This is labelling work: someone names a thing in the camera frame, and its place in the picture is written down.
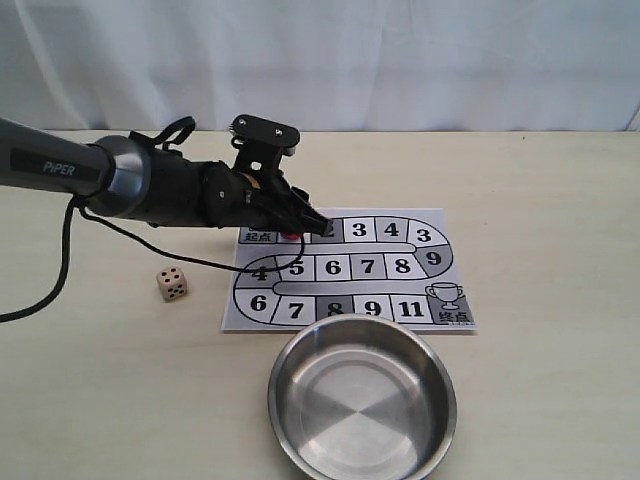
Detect wooden die black pips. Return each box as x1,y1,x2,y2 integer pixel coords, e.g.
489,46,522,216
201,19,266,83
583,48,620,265
156,266,188,302

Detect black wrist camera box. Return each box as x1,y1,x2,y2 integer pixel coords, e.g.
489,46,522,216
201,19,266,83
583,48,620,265
229,114,301,173

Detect paper number game board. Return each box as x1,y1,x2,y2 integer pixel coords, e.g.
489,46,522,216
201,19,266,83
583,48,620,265
221,208,477,333

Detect stainless steel round bowl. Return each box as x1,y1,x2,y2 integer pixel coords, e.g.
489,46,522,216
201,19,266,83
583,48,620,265
267,314,458,479

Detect red cylinder game piece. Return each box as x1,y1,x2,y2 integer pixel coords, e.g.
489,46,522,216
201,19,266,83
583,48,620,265
280,232,302,241

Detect white backdrop curtain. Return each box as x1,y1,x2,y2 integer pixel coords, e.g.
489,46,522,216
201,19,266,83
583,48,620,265
1,1,639,131

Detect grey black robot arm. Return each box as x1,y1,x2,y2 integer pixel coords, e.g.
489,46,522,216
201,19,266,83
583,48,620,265
1,114,333,236

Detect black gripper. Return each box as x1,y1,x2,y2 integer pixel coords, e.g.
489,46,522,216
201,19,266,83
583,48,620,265
202,162,334,237

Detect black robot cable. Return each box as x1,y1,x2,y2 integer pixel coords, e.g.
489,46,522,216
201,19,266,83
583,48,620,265
0,116,307,324

